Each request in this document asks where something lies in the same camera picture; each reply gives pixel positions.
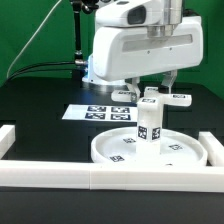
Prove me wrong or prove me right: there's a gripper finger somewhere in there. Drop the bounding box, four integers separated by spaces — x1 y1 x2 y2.
125 78 141 102
161 70 178 93

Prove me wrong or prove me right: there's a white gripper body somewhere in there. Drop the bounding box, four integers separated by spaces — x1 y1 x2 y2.
93 16 203 81

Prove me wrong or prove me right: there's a white cross-shaped table base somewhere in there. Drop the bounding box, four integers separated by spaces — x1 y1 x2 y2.
111 87 192 108

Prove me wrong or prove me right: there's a white round table top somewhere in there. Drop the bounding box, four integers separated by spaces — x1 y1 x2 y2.
91 127 208 167

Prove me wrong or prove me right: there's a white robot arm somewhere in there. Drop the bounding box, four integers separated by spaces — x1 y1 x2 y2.
83 0 203 102

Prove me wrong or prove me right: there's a paper sheet with markers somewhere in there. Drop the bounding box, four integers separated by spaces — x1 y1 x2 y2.
62 104 137 122

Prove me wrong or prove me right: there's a white right fence bar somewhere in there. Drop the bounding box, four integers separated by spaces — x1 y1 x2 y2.
198 132 224 167

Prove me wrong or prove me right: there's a white fence bar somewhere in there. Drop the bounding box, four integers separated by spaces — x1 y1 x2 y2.
0 160 224 193
0 125 16 160
198 132 224 167

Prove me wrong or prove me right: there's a white left fence bar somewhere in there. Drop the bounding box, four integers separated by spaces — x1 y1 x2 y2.
0 125 16 160

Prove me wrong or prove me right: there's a white front fence bar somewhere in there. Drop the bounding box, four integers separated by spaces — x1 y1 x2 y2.
0 160 224 193

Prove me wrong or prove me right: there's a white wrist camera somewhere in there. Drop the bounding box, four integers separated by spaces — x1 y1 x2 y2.
95 0 164 27

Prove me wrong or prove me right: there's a black camera stand pole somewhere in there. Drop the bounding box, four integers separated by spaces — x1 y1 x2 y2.
69 0 99 66

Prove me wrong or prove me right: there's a grey cable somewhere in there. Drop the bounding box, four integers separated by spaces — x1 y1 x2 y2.
6 0 64 78

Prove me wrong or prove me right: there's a black cable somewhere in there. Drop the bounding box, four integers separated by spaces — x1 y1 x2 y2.
6 60 88 83

